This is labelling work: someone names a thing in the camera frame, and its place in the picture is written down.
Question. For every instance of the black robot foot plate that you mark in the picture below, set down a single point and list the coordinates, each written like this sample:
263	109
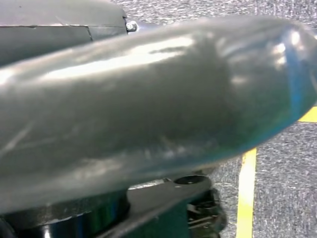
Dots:
158	203

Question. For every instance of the yellow floor tape outline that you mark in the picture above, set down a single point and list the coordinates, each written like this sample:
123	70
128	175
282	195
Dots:
245	197

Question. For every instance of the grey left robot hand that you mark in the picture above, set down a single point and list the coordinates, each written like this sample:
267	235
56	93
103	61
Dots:
149	98

